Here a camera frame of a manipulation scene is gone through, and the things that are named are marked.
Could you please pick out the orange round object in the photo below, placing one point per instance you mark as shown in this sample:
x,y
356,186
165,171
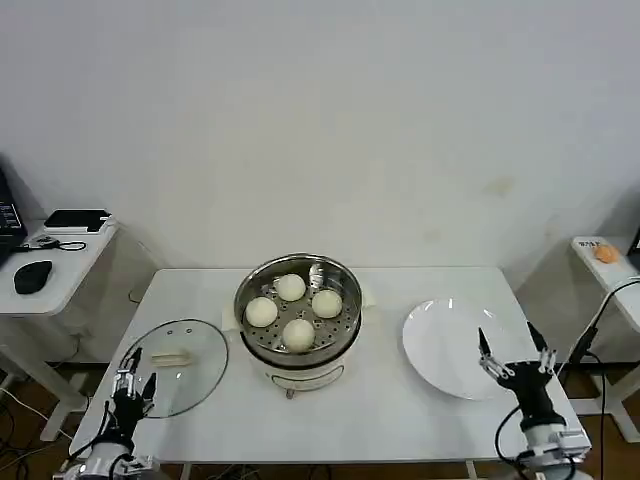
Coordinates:
x,y
606,253

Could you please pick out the white flat box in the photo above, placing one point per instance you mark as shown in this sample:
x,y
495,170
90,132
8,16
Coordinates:
x,y
97,229

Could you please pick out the white cooker base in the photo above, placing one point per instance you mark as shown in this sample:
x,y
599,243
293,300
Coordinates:
x,y
300,375

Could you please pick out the white label card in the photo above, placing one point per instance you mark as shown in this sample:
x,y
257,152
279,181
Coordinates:
x,y
586,243

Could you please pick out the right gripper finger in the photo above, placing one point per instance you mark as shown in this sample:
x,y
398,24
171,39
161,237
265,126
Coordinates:
x,y
546,357
492,362

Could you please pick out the steel steamer basket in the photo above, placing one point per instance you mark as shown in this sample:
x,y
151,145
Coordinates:
x,y
350,295

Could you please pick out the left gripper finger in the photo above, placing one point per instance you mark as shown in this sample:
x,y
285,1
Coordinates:
x,y
126,382
149,390

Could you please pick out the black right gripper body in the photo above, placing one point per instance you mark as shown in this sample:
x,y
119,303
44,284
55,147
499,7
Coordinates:
x,y
532,392

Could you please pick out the white narrow side desk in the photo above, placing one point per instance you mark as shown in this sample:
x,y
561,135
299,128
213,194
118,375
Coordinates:
x,y
627,295

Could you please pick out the black flat device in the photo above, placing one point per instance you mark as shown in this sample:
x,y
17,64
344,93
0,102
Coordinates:
x,y
75,217

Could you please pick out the white steamed bun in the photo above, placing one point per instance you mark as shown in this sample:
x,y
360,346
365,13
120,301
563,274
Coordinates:
x,y
291,287
326,303
261,311
298,335

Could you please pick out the black laptop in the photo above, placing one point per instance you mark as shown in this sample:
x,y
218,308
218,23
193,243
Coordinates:
x,y
10,215

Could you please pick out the black computer mouse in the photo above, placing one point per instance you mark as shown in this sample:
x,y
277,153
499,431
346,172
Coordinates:
x,y
32,276

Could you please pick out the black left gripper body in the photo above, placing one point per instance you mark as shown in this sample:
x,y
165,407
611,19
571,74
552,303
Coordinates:
x,y
125,412

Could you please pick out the white round plate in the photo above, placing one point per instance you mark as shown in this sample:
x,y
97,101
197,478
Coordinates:
x,y
445,345

